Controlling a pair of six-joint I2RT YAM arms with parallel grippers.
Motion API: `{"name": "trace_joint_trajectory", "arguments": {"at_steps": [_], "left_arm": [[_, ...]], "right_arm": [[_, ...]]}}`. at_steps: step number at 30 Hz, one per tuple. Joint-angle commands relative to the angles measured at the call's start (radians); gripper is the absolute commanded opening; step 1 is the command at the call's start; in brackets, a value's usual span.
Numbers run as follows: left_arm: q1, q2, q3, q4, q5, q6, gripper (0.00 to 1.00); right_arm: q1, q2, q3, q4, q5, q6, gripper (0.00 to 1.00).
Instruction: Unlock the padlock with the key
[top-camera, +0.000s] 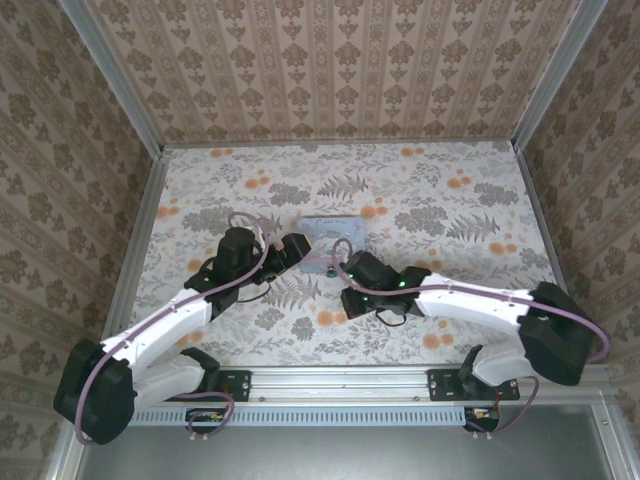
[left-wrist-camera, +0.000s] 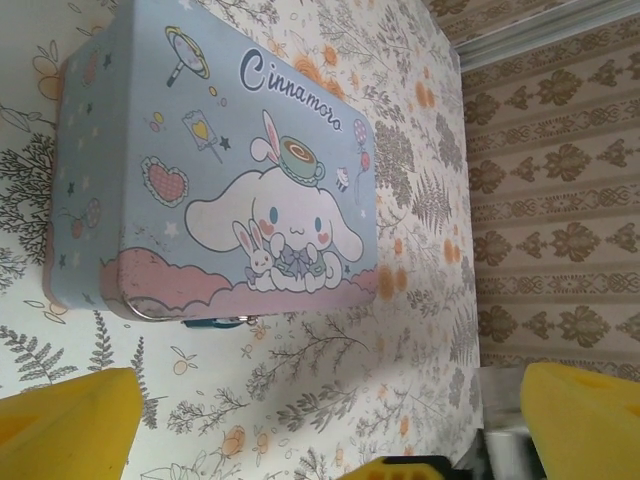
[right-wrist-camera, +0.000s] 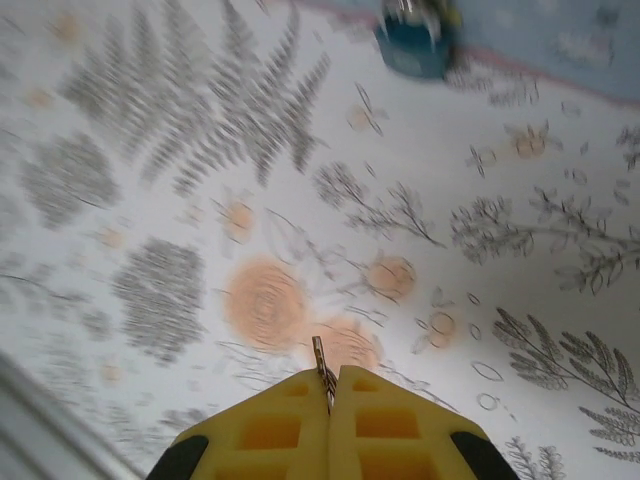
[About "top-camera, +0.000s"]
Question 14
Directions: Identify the black connector board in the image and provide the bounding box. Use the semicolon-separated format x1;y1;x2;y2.
185;407;227;435
463;405;501;432

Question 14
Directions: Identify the grey metal panel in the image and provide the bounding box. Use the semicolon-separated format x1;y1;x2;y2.
47;402;621;480

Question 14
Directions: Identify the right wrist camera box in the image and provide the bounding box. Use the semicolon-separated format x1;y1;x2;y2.
340;290;375;320

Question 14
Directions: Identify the thin black left camera cable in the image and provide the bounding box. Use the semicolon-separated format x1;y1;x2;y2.
238;275;277;305

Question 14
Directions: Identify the thin black camera cable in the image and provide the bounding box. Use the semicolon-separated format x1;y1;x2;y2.
238;275;277;305
373;307;407;327

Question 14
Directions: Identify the thin black right camera cable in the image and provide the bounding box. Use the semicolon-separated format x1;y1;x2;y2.
373;307;407;327

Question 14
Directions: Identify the aluminium side rail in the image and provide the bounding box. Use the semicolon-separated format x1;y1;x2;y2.
514;144;576;301
99;149;170;351

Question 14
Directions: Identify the aluminium back rail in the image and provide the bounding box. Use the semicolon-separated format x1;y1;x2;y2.
162;138;517;151

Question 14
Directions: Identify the aluminium mounting rail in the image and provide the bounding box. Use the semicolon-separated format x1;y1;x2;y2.
134;363;619;402

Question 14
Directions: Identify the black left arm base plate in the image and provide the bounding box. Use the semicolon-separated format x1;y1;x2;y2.
164;368;252;403

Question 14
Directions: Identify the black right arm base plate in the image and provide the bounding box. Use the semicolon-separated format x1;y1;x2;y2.
428;368;521;403

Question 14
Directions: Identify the white slotted cable duct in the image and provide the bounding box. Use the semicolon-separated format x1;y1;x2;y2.
130;405;501;428

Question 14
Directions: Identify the aluminium frame post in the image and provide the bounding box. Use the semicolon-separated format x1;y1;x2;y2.
56;0;167;157
510;0;612;152

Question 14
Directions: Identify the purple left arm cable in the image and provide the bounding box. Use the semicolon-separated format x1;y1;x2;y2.
73;211;282;446

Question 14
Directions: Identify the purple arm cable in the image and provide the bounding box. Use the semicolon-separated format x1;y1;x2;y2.
73;211;282;446
332;237;612;441

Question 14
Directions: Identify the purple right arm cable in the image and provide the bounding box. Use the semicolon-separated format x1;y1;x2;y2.
332;237;612;441

